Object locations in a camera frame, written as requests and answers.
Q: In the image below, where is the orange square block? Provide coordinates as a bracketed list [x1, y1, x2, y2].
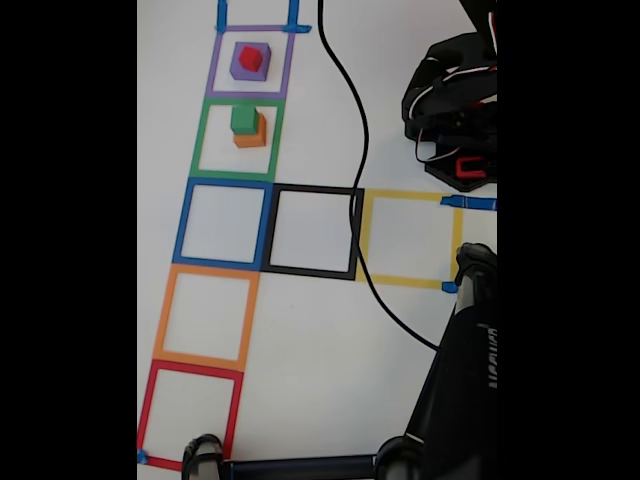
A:
[233, 114, 267, 149]

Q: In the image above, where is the green cube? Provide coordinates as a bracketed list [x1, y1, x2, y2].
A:
[230, 105, 260, 135]

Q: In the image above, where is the purple square block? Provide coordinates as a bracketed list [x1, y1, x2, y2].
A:
[229, 42, 272, 81]

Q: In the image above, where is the small red cube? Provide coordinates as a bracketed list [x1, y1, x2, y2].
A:
[238, 45, 265, 71]

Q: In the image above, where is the long blue tape strip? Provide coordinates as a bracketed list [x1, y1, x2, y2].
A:
[439, 195, 498, 212]

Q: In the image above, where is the black tripod stand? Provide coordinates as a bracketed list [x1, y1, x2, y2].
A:
[180, 242, 498, 480]

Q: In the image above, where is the black square frame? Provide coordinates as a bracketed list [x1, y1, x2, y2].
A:
[260, 183, 365, 281]

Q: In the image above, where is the yellow square frame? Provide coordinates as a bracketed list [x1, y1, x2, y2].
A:
[355, 188, 464, 291]

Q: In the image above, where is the black camera cable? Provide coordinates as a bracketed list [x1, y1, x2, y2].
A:
[317, 0, 441, 350]

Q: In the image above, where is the blue square frame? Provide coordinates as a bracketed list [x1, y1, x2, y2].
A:
[172, 177, 275, 273]

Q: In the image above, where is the green square frame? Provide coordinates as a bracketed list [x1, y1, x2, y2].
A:
[189, 97, 286, 182]

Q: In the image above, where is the red white servo wire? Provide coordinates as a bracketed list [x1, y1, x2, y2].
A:
[407, 9, 498, 164]

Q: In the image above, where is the orange square frame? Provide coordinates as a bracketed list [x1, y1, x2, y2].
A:
[152, 263, 261, 374]

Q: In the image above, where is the purple square frame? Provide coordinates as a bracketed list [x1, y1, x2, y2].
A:
[204, 23, 296, 100]

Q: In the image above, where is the red square frame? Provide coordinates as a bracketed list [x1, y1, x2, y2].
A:
[137, 359, 245, 473]

